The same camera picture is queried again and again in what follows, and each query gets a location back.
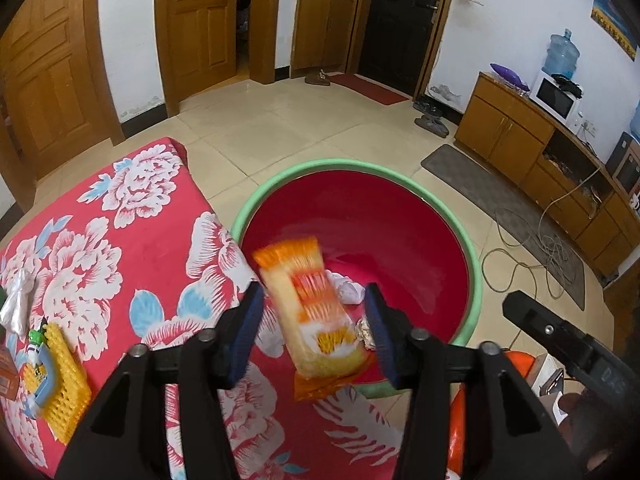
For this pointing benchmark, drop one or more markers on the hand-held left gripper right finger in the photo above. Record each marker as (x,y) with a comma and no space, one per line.
(382,340)

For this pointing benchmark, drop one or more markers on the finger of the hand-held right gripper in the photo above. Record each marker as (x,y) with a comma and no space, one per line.
(540,322)

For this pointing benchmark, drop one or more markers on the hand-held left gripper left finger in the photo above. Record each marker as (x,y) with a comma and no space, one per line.
(242,340)

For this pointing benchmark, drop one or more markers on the white paper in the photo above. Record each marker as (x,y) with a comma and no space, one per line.
(350,290)

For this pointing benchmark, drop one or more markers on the orange snack packet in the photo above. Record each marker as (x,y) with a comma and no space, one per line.
(310,310)

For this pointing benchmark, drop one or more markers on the red basin with green rim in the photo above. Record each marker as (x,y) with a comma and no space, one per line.
(360,220)

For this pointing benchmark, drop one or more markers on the light blue plastic tube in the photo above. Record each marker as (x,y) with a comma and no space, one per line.
(45,375)

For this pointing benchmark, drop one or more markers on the small green white bottle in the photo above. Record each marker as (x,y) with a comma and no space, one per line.
(37,342)

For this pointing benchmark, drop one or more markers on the clear plastic bag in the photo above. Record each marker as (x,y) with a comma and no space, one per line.
(17,305)

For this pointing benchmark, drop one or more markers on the small orange box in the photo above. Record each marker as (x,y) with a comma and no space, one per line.
(7,380)

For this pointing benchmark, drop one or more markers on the person's right hand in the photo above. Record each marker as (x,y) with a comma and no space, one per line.
(595,430)

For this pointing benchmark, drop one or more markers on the white power adapter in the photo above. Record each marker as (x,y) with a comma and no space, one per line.
(545,385)

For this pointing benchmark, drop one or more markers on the red floral tablecloth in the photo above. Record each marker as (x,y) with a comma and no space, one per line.
(150,260)

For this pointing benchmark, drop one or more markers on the orange plastic stool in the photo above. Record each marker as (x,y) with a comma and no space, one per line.
(460,435)

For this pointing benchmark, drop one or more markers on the grey floor mat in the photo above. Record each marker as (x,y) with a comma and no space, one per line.
(465,170)

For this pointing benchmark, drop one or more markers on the small brown appliance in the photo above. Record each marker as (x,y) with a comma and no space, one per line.
(629,172)

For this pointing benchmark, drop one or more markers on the wooden cabinet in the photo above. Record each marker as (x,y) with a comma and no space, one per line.
(505,125)

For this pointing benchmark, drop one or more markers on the dark shoe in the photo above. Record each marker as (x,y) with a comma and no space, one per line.
(432,125)
(425,106)

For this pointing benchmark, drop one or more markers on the blue water jug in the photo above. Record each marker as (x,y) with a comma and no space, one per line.
(560,55)
(636,122)

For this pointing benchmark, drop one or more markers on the white microwave oven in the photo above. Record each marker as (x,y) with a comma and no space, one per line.
(552,100)

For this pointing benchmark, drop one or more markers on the black object on microwave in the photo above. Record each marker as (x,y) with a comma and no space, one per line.
(567,85)

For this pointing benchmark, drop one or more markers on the purple bag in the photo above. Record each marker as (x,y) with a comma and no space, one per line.
(507,76)

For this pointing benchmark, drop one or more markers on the red doormat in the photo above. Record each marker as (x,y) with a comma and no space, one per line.
(370,89)

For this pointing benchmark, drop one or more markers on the brown shoe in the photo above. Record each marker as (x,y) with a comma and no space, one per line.
(317,78)

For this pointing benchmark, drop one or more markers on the black entrance door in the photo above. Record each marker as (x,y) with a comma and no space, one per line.
(395,20)

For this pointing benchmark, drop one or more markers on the white wall socket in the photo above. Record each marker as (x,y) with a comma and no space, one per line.
(586,126)

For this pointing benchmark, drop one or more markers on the framed wall picture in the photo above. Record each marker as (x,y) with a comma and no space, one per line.
(612,20)

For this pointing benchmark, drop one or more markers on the wooden wall panel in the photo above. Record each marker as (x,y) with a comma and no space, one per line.
(320,30)

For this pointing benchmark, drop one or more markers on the open wooden door with frame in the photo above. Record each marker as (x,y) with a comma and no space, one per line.
(200,25)

